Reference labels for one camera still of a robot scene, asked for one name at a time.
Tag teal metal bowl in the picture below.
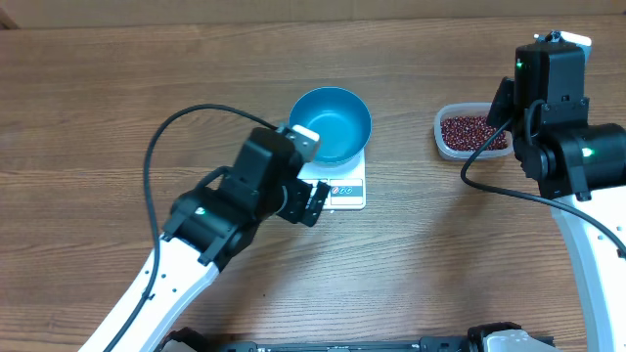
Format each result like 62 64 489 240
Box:
289 87 373 165

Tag red beans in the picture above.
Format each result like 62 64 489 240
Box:
440 115 497 152

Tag white digital kitchen scale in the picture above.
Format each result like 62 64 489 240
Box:
298 151 367 211

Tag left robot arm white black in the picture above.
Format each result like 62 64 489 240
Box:
82 125 330 351

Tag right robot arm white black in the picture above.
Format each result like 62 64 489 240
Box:
488 42 625 351

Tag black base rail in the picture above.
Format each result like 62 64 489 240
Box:
156 322 558 352

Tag clear plastic container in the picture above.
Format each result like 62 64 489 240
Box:
433 103 496 161

